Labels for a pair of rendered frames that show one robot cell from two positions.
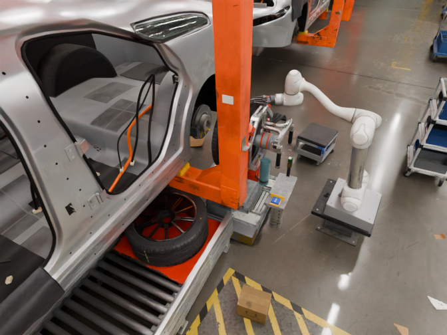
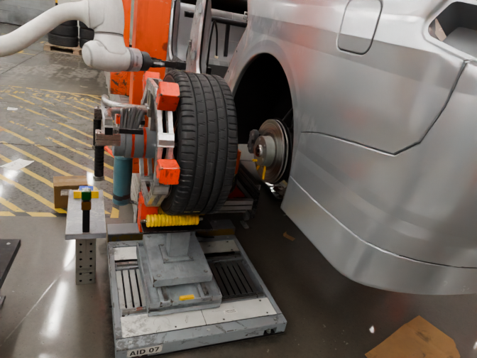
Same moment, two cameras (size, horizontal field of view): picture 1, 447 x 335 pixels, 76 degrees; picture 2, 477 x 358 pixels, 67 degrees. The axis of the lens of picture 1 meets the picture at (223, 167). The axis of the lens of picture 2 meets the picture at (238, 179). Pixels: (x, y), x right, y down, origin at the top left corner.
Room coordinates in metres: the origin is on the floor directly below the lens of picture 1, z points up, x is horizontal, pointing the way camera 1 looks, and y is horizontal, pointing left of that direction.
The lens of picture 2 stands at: (3.30, -1.28, 1.42)
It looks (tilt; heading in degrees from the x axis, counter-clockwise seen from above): 23 degrees down; 128
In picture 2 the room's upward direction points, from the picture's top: 11 degrees clockwise
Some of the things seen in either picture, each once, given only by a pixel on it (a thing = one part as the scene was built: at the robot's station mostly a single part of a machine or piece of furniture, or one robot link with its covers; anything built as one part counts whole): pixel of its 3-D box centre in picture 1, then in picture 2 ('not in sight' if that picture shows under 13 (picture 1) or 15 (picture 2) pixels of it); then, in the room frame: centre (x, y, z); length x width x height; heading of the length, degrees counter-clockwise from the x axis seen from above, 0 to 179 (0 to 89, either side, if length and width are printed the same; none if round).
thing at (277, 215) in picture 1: (277, 209); (86, 246); (1.78, -0.49, 0.21); 0.10 x 0.10 x 0.42; 63
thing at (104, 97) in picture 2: (269, 129); (125, 95); (1.88, -0.37, 1.03); 0.19 x 0.18 x 0.11; 63
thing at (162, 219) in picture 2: not in sight; (172, 219); (2.18, -0.27, 0.51); 0.29 x 0.06 x 0.06; 63
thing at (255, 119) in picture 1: (258, 138); (153, 143); (2.03, -0.31, 0.85); 0.54 x 0.07 x 0.54; 153
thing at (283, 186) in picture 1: (281, 190); (86, 212); (1.81, -0.51, 0.44); 0.43 x 0.17 x 0.03; 153
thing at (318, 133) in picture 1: (316, 144); not in sight; (2.84, -1.14, 0.17); 0.43 x 0.36 x 0.34; 141
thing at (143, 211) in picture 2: (252, 169); (155, 212); (2.04, -0.27, 0.48); 0.16 x 0.12 x 0.17; 63
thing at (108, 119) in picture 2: (277, 117); (129, 107); (2.06, -0.46, 1.03); 0.19 x 0.18 x 0.11; 63
